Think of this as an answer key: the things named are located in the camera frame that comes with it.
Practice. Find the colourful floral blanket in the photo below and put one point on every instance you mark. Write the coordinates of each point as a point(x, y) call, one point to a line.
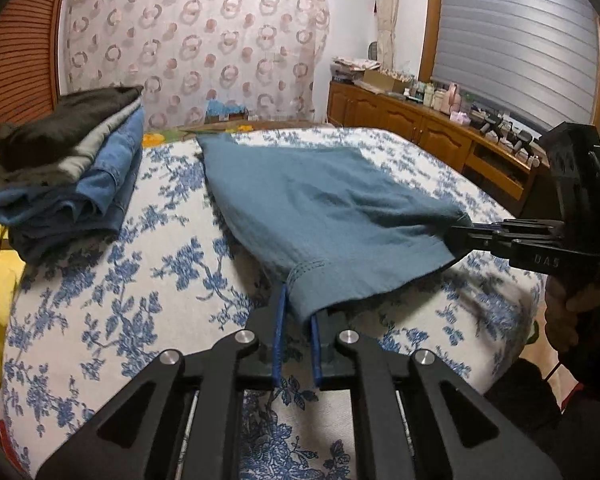
point(156, 139)

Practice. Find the open cardboard box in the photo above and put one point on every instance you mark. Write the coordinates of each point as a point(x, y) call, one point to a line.
point(382, 80)

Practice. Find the black handheld device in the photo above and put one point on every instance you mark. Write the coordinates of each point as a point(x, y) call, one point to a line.
point(492, 125)
point(522, 142)

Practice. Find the pile of floral papers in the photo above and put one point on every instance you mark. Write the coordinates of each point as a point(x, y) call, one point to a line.
point(352, 67)

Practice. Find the wooden cabinet desk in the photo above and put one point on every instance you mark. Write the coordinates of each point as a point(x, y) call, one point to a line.
point(405, 120)

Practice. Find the light blue folded jeans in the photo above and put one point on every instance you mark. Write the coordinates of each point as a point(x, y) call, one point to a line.
point(110, 170)

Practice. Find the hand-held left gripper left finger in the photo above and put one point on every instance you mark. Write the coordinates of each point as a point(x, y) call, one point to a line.
point(280, 340)

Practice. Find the blue floral bed sheet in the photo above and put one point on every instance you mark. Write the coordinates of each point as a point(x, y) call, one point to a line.
point(155, 285)

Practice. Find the teal pants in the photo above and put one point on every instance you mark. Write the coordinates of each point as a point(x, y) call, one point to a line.
point(320, 205)

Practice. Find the grey folded pants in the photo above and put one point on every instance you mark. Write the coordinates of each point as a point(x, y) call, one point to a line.
point(80, 157)

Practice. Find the circle patterned sheer curtain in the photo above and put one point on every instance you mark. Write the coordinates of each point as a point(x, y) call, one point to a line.
point(195, 45)

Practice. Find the wooden louvered wardrobe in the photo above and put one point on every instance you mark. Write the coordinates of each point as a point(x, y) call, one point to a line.
point(20, 45)

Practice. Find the cream window curtain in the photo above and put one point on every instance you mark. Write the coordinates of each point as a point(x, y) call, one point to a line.
point(385, 10)

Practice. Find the dark round fan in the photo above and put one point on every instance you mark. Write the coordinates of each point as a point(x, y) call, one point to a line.
point(374, 50)

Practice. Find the pink tissue box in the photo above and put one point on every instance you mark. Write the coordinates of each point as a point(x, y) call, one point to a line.
point(461, 118)

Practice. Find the person's right forearm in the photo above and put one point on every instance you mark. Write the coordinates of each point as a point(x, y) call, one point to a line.
point(530, 400)

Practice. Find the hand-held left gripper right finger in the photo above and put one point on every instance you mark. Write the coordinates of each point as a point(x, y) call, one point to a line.
point(316, 360)

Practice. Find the dark blue folded jeans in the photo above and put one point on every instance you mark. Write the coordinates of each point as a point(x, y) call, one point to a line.
point(65, 225)

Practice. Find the person's right hand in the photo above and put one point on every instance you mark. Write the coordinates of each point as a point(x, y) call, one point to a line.
point(560, 315)

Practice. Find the small brown cardboard box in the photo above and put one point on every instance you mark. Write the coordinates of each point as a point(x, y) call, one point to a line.
point(230, 117)

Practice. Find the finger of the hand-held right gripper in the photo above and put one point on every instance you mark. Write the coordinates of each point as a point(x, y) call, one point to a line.
point(480, 247)
point(510, 230)

